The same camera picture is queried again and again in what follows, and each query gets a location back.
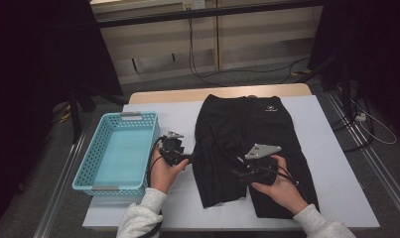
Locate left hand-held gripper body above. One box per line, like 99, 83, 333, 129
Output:
159, 131, 189, 167

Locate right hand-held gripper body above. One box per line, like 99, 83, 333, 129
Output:
238, 143, 283, 186

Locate black shorts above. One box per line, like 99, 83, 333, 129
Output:
191, 93, 321, 220

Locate light blue plastic basket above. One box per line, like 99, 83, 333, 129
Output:
71, 111, 161, 199

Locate person's left hand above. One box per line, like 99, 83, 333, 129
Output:
150, 147, 191, 194

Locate person's right hand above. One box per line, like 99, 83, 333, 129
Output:
251, 154, 310, 216

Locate wooden table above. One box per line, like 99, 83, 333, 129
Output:
127, 82, 313, 105

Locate white table cover sheet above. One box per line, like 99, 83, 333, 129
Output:
82, 94, 381, 231

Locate black tripod stand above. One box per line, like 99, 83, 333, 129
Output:
67, 83, 129, 145

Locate black upright stand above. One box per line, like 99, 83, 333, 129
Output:
300, 53, 354, 123

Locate black horizontal bar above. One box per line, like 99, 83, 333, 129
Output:
96, 0, 325, 29

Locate narrow black curtain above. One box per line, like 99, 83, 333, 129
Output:
308, 0, 400, 137

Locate large black curtain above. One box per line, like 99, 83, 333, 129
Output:
0, 0, 124, 229

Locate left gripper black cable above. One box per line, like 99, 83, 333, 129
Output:
147, 137, 166, 238

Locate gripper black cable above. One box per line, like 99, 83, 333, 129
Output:
147, 137, 166, 238
273, 165, 300, 186

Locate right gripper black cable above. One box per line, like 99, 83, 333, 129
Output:
273, 165, 300, 186

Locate black floor cable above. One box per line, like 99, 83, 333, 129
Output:
197, 57, 311, 83

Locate black hanging cable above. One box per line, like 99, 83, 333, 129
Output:
187, 18, 228, 87

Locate metal floor rail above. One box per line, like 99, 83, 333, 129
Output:
326, 90, 400, 216
32, 128, 89, 238

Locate yellow cable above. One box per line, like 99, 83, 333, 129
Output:
53, 103, 72, 125

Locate black cable bundle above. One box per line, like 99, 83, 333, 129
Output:
331, 95, 375, 153

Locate white cable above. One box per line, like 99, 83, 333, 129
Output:
350, 98, 398, 146

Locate white wall outlet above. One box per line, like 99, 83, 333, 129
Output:
182, 0, 205, 10

